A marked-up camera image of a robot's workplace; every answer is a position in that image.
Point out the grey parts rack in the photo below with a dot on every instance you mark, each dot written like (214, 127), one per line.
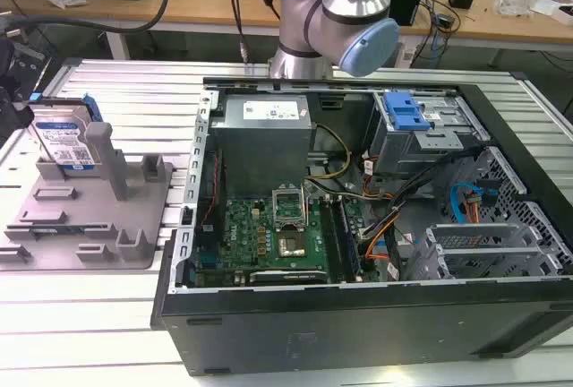
(85, 221)

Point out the grey power supply unit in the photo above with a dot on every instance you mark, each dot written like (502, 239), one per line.
(264, 136)

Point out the black graphics card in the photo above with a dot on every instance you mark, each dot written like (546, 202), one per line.
(288, 276)

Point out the CPU socket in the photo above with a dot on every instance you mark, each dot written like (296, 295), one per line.
(291, 246)

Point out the wooden desk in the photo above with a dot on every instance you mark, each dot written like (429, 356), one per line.
(215, 6)

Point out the black open PC case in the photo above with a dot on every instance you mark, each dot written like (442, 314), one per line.
(358, 329)

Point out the silver expansion slot bracket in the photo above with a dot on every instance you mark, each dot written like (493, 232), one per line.
(474, 234)

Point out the grey metal disk bay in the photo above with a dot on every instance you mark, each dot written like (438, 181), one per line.
(416, 145)

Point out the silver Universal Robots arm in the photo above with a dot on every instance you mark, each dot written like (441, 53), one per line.
(344, 11)

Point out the green Dell motherboard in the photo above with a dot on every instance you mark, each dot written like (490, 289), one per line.
(250, 234)

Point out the blue disk bay latch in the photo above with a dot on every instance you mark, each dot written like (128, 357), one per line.
(405, 111)

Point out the black RAM stick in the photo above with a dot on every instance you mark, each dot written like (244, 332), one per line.
(342, 239)

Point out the clear plastic packaging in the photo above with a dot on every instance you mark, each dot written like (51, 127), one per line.
(515, 2)

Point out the hard disk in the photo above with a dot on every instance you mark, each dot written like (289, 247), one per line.
(67, 138)

